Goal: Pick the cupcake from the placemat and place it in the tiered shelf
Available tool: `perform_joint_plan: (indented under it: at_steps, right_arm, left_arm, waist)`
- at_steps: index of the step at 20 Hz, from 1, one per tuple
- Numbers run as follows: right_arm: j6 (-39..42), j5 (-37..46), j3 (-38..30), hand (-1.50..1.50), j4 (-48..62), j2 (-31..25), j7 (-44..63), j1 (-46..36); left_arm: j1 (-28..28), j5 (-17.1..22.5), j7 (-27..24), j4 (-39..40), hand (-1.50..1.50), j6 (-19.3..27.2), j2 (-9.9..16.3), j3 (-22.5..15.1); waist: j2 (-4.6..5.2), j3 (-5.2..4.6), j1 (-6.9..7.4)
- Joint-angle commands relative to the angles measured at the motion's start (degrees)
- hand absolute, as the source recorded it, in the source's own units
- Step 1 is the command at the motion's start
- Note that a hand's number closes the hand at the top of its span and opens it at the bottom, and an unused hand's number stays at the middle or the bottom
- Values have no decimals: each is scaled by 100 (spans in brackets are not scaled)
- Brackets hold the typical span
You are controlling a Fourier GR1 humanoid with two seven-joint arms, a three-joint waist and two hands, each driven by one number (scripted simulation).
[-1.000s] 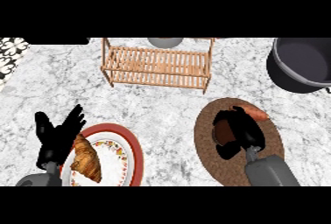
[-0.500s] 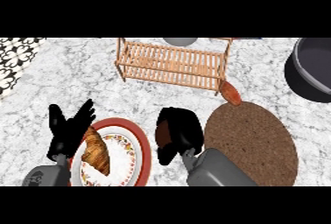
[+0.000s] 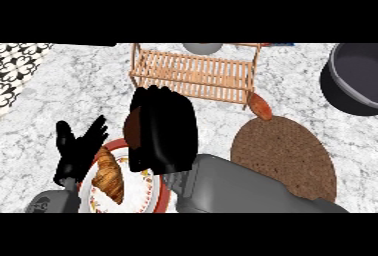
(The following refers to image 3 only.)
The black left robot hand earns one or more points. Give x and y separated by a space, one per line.
71 160

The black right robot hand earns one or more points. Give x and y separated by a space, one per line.
167 133

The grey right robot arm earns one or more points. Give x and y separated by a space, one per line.
236 190

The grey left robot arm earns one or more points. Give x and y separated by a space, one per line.
52 201

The wooden tiered shelf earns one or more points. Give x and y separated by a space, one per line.
196 73

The dark brown rounded object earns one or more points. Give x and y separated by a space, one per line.
133 130

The golden brown croissant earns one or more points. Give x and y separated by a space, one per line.
109 173

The white plate with red rim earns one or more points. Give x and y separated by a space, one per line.
136 191

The grey round bowl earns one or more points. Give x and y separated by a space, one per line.
202 48

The blue and red object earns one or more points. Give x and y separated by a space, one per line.
278 44

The dark grey pot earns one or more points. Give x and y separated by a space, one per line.
351 76

